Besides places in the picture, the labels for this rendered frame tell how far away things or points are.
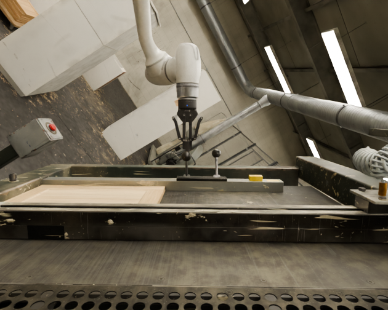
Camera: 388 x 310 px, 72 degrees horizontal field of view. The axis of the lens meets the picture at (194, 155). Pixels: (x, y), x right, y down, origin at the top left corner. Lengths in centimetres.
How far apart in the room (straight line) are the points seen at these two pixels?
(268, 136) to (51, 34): 790
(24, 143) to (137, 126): 341
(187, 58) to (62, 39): 238
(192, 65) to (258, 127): 867
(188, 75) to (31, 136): 77
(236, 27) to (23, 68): 702
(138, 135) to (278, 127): 622
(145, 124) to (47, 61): 196
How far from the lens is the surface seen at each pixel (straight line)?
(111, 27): 321
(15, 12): 460
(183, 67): 106
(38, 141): 141
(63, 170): 137
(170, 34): 906
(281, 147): 1017
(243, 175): 131
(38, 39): 341
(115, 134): 481
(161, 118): 466
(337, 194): 107
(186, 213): 63
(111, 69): 589
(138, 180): 108
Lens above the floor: 155
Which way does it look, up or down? 5 degrees down
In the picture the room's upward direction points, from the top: 60 degrees clockwise
